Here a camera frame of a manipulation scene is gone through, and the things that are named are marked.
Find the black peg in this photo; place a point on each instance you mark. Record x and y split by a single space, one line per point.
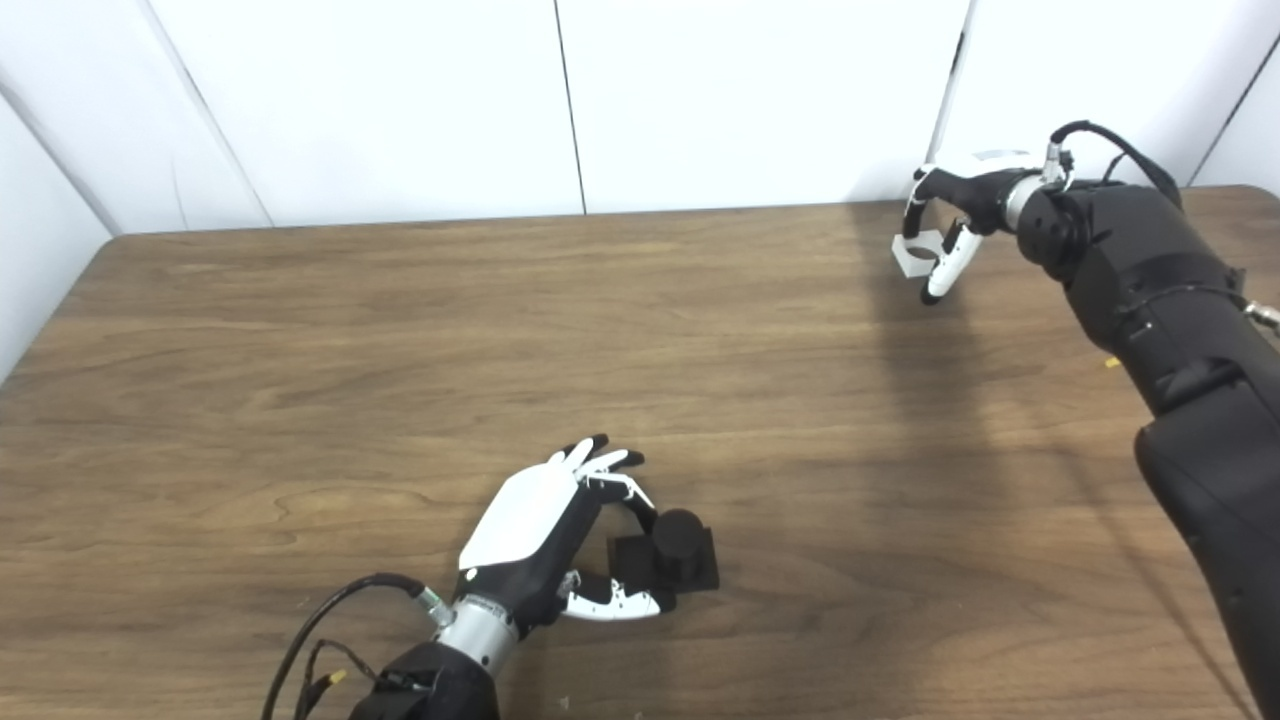
685 550

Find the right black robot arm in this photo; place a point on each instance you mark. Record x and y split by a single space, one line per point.
1180 330

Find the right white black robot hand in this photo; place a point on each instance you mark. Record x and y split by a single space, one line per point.
975 185

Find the white square piece with hole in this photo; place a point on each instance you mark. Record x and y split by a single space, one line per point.
915 262

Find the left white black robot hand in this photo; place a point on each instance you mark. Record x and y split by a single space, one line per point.
520 515

